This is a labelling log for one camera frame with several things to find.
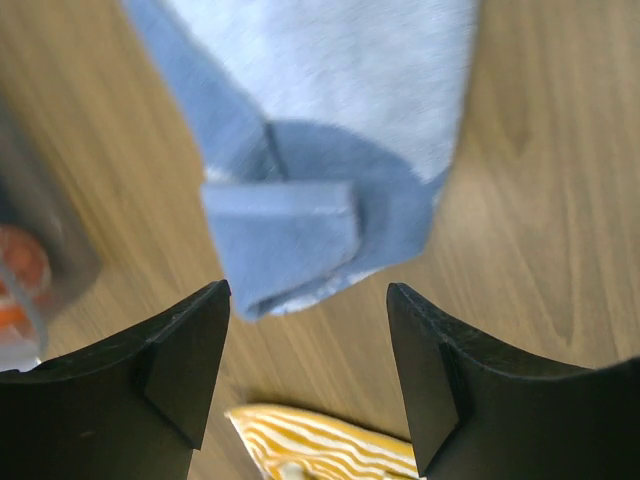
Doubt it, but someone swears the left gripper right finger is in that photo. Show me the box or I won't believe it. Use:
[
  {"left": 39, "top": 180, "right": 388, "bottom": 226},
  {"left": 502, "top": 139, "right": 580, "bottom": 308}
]
[{"left": 387, "top": 284, "right": 639, "bottom": 479}]

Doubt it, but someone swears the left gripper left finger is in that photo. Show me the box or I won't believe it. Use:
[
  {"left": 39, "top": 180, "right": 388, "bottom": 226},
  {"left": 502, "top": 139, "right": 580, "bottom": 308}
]
[{"left": 1, "top": 281, "right": 230, "bottom": 479}]

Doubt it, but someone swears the light blue towel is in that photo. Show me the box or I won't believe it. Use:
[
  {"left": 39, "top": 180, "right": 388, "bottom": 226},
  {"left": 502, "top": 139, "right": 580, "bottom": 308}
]
[{"left": 124, "top": 1, "right": 479, "bottom": 321}]

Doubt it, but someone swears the yellow striped towel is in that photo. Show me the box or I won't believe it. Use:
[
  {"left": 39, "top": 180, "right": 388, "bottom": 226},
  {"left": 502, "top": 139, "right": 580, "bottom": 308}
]
[{"left": 225, "top": 404, "right": 424, "bottom": 479}]

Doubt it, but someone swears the orange rolled towel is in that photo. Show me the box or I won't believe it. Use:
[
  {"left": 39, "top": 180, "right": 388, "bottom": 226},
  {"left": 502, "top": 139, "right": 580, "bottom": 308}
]
[{"left": 1, "top": 224, "right": 52, "bottom": 345}]

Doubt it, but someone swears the clear plastic bin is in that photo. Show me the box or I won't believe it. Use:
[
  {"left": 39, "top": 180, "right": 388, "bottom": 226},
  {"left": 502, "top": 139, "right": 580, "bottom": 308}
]
[{"left": 1, "top": 105, "right": 100, "bottom": 372}]

